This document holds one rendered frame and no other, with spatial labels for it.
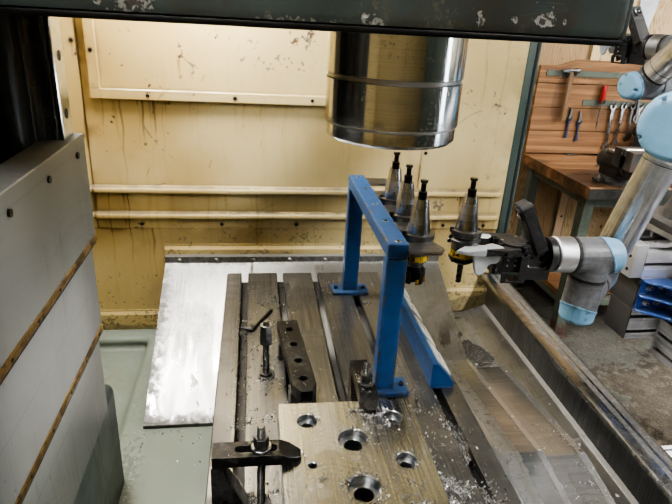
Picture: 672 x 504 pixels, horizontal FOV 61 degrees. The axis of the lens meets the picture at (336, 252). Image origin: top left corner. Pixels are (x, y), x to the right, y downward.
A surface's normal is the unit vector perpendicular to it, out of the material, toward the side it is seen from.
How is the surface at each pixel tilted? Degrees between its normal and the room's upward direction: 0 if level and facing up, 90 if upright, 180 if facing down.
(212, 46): 90
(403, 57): 90
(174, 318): 25
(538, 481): 8
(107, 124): 90
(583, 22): 90
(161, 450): 0
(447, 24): 112
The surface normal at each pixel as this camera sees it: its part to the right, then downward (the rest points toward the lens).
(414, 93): 0.20, 0.40
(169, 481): 0.05, -0.92
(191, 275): 0.11, -0.68
